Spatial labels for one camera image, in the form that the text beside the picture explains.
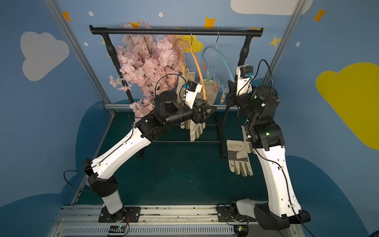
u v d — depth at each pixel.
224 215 0.74
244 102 0.46
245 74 0.42
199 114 0.51
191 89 0.51
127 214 0.73
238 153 0.97
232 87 0.49
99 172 0.42
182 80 0.82
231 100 0.50
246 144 1.02
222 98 0.67
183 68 0.76
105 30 0.55
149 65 0.73
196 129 0.81
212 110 0.55
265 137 0.39
